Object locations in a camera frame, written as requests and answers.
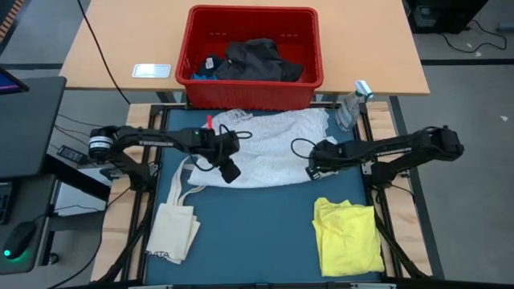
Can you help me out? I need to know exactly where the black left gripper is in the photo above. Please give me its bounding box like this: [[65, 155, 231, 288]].
[[198, 128, 243, 185]]

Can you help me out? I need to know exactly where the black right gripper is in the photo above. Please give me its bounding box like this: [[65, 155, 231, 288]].
[[304, 139, 349, 181]]

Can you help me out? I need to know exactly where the white lace garment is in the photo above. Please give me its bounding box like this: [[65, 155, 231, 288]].
[[187, 107, 339, 189]]

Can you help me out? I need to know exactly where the yellow shirt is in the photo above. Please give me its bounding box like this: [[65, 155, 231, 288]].
[[312, 196, 386, 278]]

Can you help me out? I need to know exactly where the dark grey garment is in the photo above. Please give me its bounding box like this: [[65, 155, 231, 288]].
[[214, 38, 305, 83]]

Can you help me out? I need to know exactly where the red plastic laundry basket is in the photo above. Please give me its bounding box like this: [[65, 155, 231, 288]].
[[174, 4, 324, 112]]

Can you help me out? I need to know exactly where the blue table mat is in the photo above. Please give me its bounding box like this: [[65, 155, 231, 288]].
[[144, 108, 381, 284]]

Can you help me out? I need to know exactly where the clear plastic spray bottle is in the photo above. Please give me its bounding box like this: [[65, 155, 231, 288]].
[[335, 79, 374, 132]]

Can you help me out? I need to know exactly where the cream canvas tote bag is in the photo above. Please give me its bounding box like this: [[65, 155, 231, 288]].
[[145, 155, 206, 265]]

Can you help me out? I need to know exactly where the navy garment with white tag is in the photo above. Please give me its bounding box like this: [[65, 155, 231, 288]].
[[190, 55, 226, 80]]

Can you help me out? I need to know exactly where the white card on desk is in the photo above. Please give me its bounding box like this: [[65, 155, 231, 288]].
[[131, 63, 173, 79]]

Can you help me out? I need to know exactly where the light wooden desk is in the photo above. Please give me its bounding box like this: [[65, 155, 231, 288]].
[[59, 0, 430, 97]]

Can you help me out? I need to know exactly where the white flat panel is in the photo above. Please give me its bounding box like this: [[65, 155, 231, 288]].
[[53, 166, 114, 218]]

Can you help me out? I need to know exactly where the black power adapter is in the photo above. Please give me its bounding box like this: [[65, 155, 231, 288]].
[[57, 144, 88, 165]]

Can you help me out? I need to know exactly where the black side desk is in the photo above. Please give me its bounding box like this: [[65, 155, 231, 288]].
[[0, 174, 57, 276]]

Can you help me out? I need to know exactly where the black computer tower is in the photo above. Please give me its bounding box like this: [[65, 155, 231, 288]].
[[405, 0, 490, 35]]

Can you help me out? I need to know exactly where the black computer monitor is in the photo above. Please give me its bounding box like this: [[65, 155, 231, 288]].
[[0, 66, 68, 181]]

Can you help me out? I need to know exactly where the black computer mouse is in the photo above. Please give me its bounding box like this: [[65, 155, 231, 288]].
[[2, 221, 38, 260]]

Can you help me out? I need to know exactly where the black keyboard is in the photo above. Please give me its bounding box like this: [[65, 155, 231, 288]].
[[0, 182, 15, 226]]

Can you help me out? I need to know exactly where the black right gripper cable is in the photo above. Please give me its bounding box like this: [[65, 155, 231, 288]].
[[290, 137, 319, 161]]

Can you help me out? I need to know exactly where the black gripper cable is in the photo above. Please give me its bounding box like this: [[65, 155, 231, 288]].
[[290, 137, 319, 161], [187, 123, 254, 173]]

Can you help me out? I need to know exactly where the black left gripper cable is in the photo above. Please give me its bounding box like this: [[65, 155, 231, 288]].
[[187, 123, 254, 173]]

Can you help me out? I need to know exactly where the black aluminium table frame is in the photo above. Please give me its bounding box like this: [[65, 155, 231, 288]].
[[91, 102, 433, 289]]

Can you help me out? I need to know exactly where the long black desk cable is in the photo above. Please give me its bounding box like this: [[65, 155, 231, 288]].
[[75, 0, 132, 105]]

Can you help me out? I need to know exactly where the black floor cable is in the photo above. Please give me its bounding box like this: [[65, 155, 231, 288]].
[[435, 19, 508, 55]]

